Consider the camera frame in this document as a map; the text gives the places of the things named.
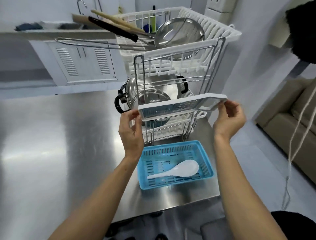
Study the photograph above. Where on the person's left hand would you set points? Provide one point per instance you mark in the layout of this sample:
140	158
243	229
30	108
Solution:
132	138

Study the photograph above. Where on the person's right hand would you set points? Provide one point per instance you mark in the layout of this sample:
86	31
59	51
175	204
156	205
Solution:
229	121

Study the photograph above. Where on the blue plastic basket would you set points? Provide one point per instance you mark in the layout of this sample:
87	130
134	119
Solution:
205	150

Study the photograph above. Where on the steel lid with black knob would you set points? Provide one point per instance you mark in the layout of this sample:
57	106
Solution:
153	99

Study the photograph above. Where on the wide steel pan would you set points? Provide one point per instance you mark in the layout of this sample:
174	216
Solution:
130	91

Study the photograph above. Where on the steel grater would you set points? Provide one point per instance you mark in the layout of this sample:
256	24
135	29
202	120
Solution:
182	103

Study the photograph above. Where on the white rice spoon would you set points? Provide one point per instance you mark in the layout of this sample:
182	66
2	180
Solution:
187	167

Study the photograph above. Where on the white two-tier dish rack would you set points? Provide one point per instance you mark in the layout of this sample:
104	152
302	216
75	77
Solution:
209	29

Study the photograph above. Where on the steel turner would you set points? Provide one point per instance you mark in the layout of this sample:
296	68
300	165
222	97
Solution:
81	18

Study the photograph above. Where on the person's left forearm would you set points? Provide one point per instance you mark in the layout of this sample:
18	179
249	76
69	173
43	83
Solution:
98	202

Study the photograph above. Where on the person's right forearm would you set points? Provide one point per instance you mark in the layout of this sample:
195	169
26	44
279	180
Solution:
244	192

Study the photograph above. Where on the person's foot in sandal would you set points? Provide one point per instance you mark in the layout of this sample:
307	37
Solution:
160	236

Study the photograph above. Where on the person's black right sleeve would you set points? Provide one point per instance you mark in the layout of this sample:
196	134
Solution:
298	225

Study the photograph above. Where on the grey kitchen counter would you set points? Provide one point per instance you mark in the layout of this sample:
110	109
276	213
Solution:
49	33

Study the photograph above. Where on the beige sofa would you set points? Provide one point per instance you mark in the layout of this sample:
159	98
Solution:
284	123

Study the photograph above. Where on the white louvred cabinet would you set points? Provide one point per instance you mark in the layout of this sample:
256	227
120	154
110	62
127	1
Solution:
81	61

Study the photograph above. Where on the grey office chair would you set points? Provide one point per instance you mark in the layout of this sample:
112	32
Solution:
212	230

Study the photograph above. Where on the blue scrubber ball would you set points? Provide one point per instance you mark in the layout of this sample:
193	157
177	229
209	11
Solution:
147	28

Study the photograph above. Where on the black cloth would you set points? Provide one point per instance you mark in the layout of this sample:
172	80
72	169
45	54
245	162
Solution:
302	29

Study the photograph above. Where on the chrome faucet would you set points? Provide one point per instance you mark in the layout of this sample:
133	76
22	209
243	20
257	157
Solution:
80	6

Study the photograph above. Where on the dark blue cloth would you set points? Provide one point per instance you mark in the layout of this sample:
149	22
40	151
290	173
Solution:
28	26

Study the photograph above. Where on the white wall socket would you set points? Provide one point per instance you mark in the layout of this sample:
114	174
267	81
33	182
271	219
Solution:
219	10

